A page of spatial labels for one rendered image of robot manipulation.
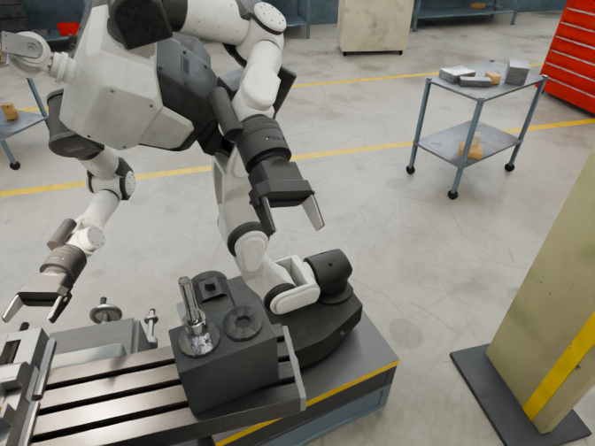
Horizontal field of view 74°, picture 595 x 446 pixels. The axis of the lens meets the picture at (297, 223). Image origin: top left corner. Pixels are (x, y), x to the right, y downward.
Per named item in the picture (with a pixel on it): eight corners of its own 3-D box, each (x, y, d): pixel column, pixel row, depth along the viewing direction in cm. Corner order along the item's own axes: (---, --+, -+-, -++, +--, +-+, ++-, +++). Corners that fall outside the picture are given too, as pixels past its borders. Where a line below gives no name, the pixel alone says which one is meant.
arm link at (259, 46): (259, 109, 87) (274, 64, 99) (283, 73, 79) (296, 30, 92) (215, 82, 83) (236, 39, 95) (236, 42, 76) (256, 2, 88)
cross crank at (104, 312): (96, 318, 159) (86, 298, 152) (127, 312, 161) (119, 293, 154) (89, 351, 147) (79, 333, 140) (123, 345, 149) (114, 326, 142)
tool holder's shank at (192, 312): (196, 308, 84) (187, 272, 77) (204, 317, 82) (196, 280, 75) (182, 317, 82) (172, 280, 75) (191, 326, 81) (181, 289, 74)
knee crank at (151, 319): (146, 312, 173) (142, 303, 169) (160, 310, 174) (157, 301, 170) (143, 356, 156) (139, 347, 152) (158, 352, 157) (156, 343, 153)
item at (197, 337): (202, 324, 89) (197, 307, 86) (214, 337, 87) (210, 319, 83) (183, 336, 87) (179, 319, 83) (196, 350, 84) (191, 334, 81)
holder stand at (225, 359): (182, 372, 102) (166, 326, 89) (262, 342, 109) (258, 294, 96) (193, 416, 93) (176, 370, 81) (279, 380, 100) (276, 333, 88)
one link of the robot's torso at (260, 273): (286, 272, 170) (246, 192, 136) (306, 306, 156) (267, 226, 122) (254, 290, 168) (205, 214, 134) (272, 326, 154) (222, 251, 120)
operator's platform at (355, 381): (320, 303, 237) (322, 255, 212) (386, 405, 189) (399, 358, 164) (189, 351, 211) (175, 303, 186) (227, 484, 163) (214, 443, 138)
